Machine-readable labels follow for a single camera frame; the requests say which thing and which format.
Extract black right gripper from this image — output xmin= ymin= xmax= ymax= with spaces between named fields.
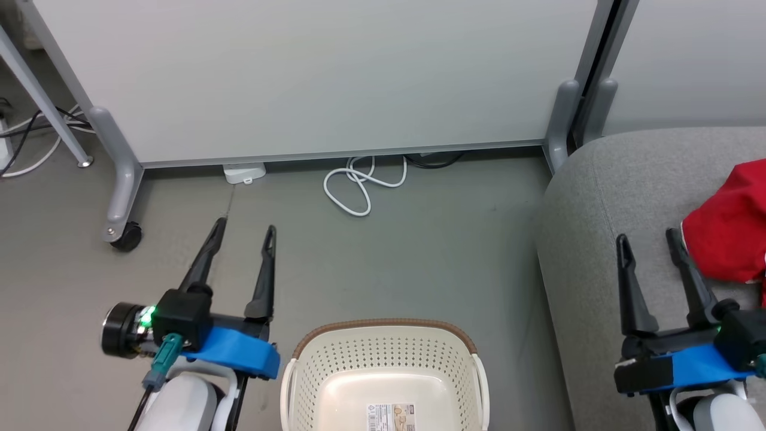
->
xmin=615 ymin=227 xmax=766 ymax=372

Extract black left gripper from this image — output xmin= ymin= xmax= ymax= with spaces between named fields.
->
xmin=150 ymin=216 xmax=278 ymax=352

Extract red and white jersey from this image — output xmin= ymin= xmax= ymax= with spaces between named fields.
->
xmin=680 ymin=158 xmax=766 ymax=307

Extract cream perforated laundry basket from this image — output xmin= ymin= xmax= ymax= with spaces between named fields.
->
xmin=279 ymin=318 xmax=491 ymax=431

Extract white power strip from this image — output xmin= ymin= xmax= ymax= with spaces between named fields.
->
xmin=223 ymin=162 xmax=268 ymax=186

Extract grey fabric sofa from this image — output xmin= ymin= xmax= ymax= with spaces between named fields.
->
xmin=535 ymin=125 xmax=766 ymax=431

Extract black caster wheel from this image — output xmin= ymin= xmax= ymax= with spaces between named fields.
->
xmin=110 ymin=221 xmax=144 ymax=253

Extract grey partition leg with caster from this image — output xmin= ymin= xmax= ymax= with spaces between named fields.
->
xmin=88 ymin=107 xmax=145 ymax=244

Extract wide white partition panel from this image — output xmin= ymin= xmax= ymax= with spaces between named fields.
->
xmin=17 ymin=0 xmax=600 ymax=169

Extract paper label sticker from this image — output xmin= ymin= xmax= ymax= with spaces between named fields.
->
xmin=366 ymin=402 xmax=417 ymax=431

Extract narrow white partition panel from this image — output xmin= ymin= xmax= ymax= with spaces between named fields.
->
xmin=597 ymin=0 xmax=766 ymax=138

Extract grey metal table leg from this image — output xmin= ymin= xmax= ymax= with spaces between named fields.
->
xmin=0 ymin=23 xmax=95 ymax=169

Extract black left cable teal plug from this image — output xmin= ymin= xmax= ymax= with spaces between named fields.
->
xmin=127 ymin=333 xmax=184 ymax=431

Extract white coiled cable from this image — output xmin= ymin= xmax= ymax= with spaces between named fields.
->
xmin=323 ymin=155 xmax=409 ymax=218

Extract black floor cable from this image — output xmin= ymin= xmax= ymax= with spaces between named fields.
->
xmin=403 ymin=151 xmax=466 ymax=170

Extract loose floor cable bundle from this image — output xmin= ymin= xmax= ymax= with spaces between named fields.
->
xmin=0 ymin=99 xmax=98 ymax=180

